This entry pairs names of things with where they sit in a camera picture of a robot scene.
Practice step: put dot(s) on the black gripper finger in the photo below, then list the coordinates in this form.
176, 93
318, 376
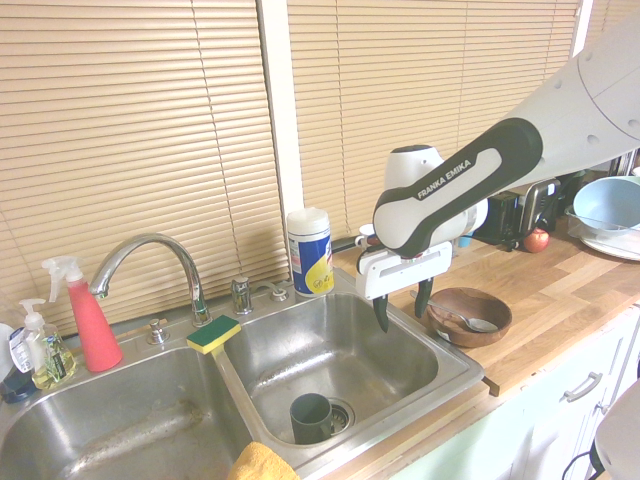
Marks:
423, 300
382, 312

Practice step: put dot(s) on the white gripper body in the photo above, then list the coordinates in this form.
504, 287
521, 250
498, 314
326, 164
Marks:
400, 272

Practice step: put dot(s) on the metal spoon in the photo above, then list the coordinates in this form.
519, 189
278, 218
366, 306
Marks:
480, 326

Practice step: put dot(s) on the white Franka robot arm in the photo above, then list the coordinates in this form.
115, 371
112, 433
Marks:
450, 200

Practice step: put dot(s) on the stainless steel double sink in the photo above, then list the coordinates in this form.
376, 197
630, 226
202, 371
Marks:
350, 350

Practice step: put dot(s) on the chrome sink hole cap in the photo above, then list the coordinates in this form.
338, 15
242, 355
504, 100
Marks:
279, 295

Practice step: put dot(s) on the brown wooden bowl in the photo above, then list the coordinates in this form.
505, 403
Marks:
492, 337

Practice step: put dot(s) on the Lysol wipes canister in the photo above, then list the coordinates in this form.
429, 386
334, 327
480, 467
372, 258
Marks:
311, 260

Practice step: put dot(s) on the black small appliance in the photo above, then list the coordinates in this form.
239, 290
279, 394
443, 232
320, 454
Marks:
502, 220

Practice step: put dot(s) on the red apple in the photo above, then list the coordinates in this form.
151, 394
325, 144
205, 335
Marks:
536, 241

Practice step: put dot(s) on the dark green cup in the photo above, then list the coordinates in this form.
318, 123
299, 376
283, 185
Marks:
310, 422

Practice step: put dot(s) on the pale kitchen cabinet front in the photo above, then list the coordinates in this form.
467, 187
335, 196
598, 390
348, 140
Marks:
530, 425

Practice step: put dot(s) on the yellow and green sponge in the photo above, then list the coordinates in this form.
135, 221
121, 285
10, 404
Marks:
212, 334

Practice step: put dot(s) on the clear glass dish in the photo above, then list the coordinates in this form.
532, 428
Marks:
595, 231

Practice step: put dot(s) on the yellow dish cloth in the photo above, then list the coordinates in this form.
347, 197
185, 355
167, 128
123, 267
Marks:
260, 462

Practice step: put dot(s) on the beige window blind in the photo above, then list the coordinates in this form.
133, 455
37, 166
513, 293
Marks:
135, 125
400, 75

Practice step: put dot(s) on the white plate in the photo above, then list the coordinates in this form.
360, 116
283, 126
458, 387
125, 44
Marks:
615, 247

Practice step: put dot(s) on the light blue bowl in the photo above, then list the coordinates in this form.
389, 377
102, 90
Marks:
605, 200

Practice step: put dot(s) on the chrome deck soap pump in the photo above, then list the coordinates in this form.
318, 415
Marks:
157, 331

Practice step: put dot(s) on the chrome gooseneck faucet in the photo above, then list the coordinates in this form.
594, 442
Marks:
150, 240

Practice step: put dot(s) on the red spray bottle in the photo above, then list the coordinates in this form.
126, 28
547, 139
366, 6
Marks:
92, 330

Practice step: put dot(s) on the clear hand soap pump bottle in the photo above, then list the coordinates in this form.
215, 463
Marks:
50, 365

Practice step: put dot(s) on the white and blue dish soap bottle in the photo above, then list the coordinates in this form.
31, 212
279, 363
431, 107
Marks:
17, 360

